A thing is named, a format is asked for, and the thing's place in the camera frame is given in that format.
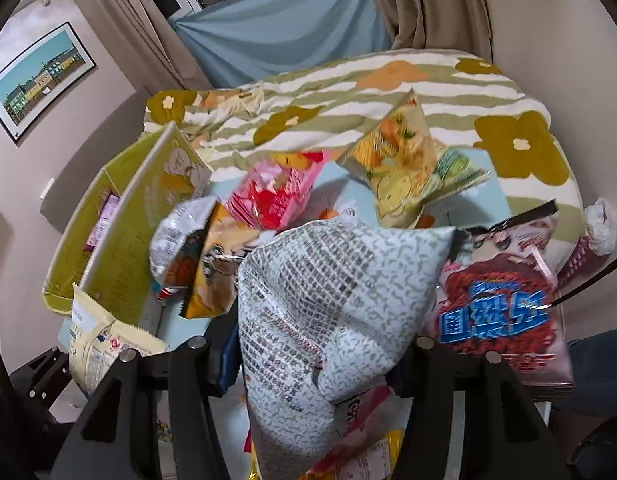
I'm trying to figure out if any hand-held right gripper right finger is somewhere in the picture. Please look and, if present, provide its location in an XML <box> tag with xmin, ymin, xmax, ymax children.
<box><xmin>386</xmin><ymin>337</ymin><xmax>574</xmax><ymax>480</ymax></box>

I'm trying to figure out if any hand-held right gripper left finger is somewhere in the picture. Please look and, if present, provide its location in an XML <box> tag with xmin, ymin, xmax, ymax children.
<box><xmin>53</xmin><ymin>317</ymin><xmax>242</xmax><ymax>480</ymax></box>

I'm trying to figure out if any large white patterned snack bag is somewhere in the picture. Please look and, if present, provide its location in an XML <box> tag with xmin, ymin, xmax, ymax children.
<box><xmin>237</xmin><ymin>220</ymin><xmax>457</xmax><ymax>480</ymax></box>

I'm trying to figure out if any cream snack packet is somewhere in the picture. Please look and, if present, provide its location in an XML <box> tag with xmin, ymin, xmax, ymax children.
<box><xmin>68</xmin><ymin>284</ymin><xmax>168</xmax><ymax>395</ymax></box>

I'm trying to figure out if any green cardboard box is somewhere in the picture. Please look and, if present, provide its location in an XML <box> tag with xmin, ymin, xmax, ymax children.
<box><xmin>42</xmin><ymin>122</ymin><xmax>214</xmax><ymax>318</ymax></box>

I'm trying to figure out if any orange snack packet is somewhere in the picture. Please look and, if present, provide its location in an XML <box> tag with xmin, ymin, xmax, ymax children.
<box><xmin>181</xmin><ymin>202</ymin><xmax>244</xmax><ymax>320</ymax></box>

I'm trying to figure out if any red and black snack packet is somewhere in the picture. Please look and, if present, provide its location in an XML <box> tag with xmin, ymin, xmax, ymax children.
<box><xmin>423</xmin><ymin>200</ymin><xmax>577</xmax><ymax>391</ymax></box>

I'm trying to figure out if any silver white snack packet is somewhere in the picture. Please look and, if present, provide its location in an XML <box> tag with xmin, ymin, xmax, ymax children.
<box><xmin>149</xmin><ymin>196</ymin><xmax>219</xmax><ymax>301</ymax></box>

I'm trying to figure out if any person's leg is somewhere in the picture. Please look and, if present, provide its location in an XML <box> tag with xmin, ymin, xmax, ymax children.
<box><xmin>539</xmin><ymin>327</ymin><xmax>617</xmax><ymax>480</ymax></box>

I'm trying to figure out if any purple snack packet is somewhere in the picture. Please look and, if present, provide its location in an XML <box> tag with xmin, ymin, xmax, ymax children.
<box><xmin>83</xmin><ymin>190</ymin><xmax>122</xmax><ymax>253</ymax></box>

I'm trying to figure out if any blue daisy tablecloth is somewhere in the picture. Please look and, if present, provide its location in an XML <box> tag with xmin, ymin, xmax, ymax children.
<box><xmin>56</xmin><ymin>147</ymin><xmax>514</xmax><ymax>480</ymax></box>

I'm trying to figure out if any yellow green snack packet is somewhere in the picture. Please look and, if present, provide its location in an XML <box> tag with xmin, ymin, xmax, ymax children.
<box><xmin>337</xmin><ymin>89</ymin><xmax>492</xmax><ymax>231</ymax></box>

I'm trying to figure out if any white plastic bag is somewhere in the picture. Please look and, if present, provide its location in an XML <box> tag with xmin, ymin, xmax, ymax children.
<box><xmin>583</xmin><ymin>197</ymin><xmax>617</xmax><ymax>256</ymax></box>

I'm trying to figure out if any striped flower blanket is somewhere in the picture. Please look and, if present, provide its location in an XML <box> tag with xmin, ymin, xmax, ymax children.
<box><xmin>143</xmin><ymin>49</ymin><xmax>587</xmax><ymax>256</ymax></box>

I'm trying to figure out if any blue bed sheet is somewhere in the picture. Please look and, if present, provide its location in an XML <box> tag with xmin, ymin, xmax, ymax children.
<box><xmin>168</xmin><ymin>0</ymin><xmax>394</xmax><ymax>88</ymax></box>

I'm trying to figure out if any framed building picture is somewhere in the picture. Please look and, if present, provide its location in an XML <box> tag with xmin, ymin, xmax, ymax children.
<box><xmin>0</xmin><ymin>21</ymin><xmax>96</xmax><ymax>140</ymax></box>

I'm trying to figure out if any beige curtain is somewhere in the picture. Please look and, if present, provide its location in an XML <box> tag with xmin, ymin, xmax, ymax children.
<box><xmin>53</xmin><ymin>0</ymin><xmax>214</xmax><ymax>93</ymax></box>
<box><xmin>353</xmin><ymin>0</ymin><xmax>494</xmax><ymax>56</ymax></box>

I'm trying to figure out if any black cable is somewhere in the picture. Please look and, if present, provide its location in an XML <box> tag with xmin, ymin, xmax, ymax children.
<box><xmin>553</xmin><ymin>255</ymin><xmax>617</xmax><ymax>307</ymax></box>

